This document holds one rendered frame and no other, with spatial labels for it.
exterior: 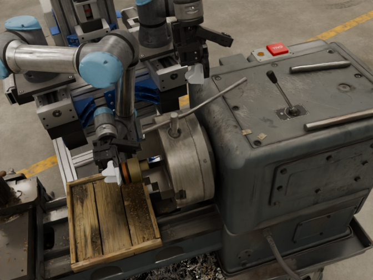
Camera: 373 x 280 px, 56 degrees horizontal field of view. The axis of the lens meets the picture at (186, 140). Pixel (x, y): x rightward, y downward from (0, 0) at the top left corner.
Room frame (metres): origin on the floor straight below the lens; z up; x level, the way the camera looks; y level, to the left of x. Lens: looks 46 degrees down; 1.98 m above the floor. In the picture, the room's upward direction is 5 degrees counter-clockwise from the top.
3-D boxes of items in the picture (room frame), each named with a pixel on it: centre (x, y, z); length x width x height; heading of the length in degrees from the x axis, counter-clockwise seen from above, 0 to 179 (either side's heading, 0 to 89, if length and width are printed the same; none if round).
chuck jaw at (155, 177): (0.67, 0.09, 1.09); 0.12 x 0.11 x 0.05; 12
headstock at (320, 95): (0.88, -0.36, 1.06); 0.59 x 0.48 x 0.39; 102
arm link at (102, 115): (0.99, 0.30, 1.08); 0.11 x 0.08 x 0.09; 11
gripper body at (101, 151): (0.83, 0.28, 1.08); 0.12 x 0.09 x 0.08; 11
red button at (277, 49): (1.09, -0.36, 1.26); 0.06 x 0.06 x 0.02; 12
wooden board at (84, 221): (0.71, 0.30, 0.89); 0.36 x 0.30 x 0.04; 12
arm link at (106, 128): (0.91, 0.29, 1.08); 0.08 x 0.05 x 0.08; 101
